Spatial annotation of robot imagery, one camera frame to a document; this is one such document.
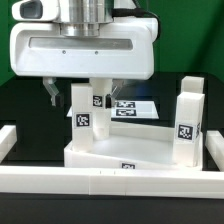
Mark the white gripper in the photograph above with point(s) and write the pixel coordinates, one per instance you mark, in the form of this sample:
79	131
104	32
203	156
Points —
123	50

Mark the white desk top tray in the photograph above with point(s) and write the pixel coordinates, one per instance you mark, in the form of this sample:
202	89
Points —
134	146

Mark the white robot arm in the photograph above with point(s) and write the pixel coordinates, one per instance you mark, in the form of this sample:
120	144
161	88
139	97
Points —
78	18

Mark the white marker base plate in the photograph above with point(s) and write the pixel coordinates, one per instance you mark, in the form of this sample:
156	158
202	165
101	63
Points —
134	109

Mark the white left fence wall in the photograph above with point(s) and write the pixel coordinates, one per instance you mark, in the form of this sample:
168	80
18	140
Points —
8	138

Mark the white fence wall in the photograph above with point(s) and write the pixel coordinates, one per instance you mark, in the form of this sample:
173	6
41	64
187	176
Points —
8	138
215	146
116	182

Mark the white front fence wall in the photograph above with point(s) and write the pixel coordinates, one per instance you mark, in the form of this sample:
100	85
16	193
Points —
116	182

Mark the white right fence wall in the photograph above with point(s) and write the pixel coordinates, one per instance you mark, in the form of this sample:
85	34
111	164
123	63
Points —
215	146

